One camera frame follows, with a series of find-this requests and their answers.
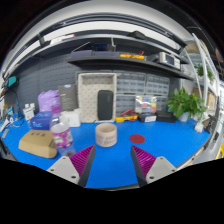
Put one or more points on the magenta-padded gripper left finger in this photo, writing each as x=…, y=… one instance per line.
x=65, y=168

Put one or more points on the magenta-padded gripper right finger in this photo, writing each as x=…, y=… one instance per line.
x=160, y=168

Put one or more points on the clear bottle with purple cap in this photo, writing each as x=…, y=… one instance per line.
x=61, y=133

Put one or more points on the flat round red coaster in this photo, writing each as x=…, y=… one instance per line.
x=137, y=139

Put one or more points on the brown cardboard box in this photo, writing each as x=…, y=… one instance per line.
x=36, y=143

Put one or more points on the small white box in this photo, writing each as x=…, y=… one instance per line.
x=71, y=118

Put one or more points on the black box with white label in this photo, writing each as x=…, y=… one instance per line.
x=147, y=118

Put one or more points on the flat black case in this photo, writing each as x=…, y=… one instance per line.
x=166, y=116

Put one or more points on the beige cup with oval pattern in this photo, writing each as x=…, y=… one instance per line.
x=106, y=135

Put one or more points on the blue cardboard box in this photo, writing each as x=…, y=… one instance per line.
x=40, y=121

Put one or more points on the yellow and red tool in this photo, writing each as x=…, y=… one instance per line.
x=128, y=117

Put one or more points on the white power adapter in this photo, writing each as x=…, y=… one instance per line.
x=29, y=113

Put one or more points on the clear organizer with coloured parts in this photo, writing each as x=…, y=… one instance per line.
x=146, y=104

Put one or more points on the green potted plant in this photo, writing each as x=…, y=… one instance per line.
x=183, y=103

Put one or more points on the purple plastic bag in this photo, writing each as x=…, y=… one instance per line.
x=48, y=100

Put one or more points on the dark grey upright box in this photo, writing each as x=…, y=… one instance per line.
x=68, y=97

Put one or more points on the beige perforated tray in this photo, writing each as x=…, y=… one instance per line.
x=88, y=100

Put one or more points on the black rounded case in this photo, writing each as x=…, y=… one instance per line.
x=105, y=105

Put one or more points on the grey small-parts drawer cabinet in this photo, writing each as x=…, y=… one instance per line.
x=131, y=85

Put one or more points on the white shelf rack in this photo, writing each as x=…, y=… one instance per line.
x=203, y=60

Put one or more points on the black wall shelf unit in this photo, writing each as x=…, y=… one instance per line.
x=100, y=59

